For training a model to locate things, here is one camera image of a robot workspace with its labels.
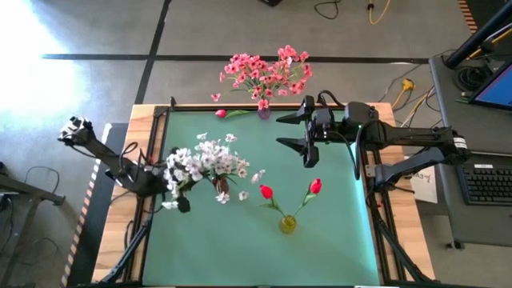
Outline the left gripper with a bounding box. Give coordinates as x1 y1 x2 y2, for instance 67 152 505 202
151 146 192 214

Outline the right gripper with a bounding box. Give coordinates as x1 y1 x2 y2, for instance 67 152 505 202
275 94 346 169

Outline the white artificial flower bunch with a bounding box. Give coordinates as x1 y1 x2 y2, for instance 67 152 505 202
161 146 206 211
195 133 267 203
199 139 251 180

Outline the red artificial tulip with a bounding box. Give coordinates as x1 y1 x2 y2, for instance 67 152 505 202
214 108 259 120
294 178 323 219
258 183 287 219

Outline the red ribbed glass vase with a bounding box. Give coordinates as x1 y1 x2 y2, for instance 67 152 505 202
211 178 231 195

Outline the yellow ribbed glass vase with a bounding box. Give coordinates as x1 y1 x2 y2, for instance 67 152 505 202
278 214 298 235

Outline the black platform with striped edge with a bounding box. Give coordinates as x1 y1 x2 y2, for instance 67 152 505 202
59 122 139 288

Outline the white paper sheet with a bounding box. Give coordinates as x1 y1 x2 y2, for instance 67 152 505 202
410 166 439 204

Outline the grey monitor desk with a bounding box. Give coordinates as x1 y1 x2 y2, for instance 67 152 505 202
428 54 512 155

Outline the grey keyboard desk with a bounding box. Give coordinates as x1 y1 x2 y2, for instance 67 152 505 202
434 150 512 250

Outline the black keyboard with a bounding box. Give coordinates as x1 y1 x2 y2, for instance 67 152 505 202
455 163 512 207

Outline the black monitor pole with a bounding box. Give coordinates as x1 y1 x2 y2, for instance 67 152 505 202
444 0 512 69

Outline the monitor with blue screen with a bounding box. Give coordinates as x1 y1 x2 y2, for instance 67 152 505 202
468 59 512 112

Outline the striped floor ramp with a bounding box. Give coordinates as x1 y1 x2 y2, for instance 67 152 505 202
457 0 479 34

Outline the black floor cable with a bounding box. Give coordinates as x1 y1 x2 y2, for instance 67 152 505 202
314 0 344 20
23 165 61 197

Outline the yellow plug cable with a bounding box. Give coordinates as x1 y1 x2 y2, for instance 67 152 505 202
391 78 431 121

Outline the yellow floor cable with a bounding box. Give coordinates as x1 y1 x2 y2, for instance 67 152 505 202
367 0 398 24

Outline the coiled black cable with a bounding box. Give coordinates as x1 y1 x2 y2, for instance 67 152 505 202
455 63 491 94

